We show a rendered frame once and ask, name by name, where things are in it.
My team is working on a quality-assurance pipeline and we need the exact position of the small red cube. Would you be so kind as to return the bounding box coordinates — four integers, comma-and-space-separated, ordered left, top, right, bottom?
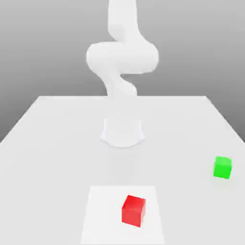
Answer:
121, 194, 146, 228

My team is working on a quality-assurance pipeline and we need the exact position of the small green cube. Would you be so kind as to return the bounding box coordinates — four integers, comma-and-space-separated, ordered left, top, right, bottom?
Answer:
213, 156, 233, 180

